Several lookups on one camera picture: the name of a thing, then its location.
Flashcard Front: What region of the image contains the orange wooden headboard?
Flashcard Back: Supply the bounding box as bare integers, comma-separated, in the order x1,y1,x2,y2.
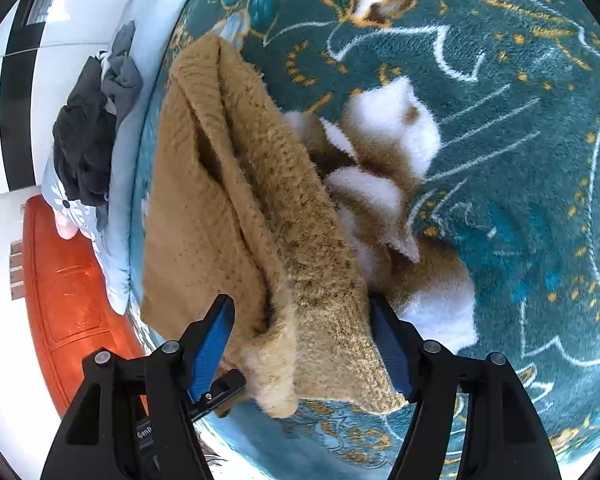
22,195,153,420

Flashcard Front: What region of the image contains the teal floral blanket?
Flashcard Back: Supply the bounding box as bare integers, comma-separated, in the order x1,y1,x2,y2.
130,0,600,480

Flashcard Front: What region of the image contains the light blue daisy quilt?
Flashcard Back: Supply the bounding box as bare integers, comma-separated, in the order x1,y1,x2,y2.
40,0,216,312

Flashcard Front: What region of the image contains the white wardrobe with black stripe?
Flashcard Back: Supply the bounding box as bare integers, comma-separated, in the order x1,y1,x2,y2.
0,0,111,202

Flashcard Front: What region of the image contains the row of wall switches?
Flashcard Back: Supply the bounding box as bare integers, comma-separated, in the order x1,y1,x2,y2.
8,240,27,302

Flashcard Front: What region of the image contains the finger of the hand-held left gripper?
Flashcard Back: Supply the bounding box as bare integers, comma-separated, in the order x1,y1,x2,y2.
192,369,247,423

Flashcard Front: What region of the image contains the pink floral pillow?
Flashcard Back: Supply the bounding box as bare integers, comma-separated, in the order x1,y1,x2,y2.
55,209,80,242

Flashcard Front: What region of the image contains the charcoal garment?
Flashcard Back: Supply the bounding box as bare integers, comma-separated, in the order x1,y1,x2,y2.
52,62,117,208

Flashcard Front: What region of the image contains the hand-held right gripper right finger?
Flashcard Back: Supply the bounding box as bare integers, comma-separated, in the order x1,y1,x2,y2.
369,294,563,480

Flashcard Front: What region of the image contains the mustard yellow knit sweater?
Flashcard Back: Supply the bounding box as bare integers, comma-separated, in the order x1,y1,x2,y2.
140,34,412,418

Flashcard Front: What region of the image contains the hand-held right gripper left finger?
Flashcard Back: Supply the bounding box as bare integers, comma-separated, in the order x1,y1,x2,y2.
40,294,236,480

